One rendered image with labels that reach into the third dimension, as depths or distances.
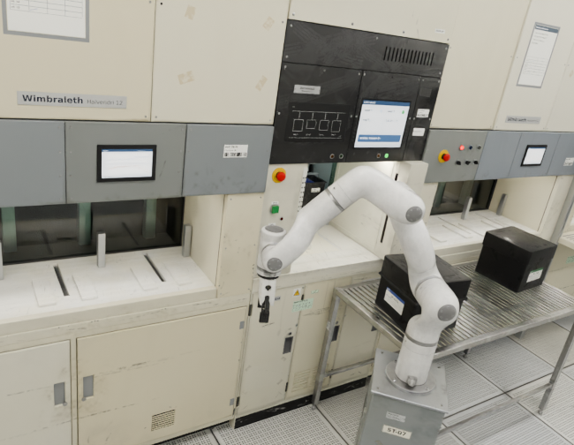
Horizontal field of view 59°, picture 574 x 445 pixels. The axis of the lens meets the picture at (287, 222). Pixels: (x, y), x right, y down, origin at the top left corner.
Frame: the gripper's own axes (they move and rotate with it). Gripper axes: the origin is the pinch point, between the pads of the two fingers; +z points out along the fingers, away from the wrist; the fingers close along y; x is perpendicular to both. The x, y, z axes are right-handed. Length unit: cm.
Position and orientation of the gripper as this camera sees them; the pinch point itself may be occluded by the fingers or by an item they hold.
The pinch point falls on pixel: (262, 312)
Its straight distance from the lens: 177.7
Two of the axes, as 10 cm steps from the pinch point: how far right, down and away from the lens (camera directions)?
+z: -1.4, 9.2, 3.7
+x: -9.8, -0.8, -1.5
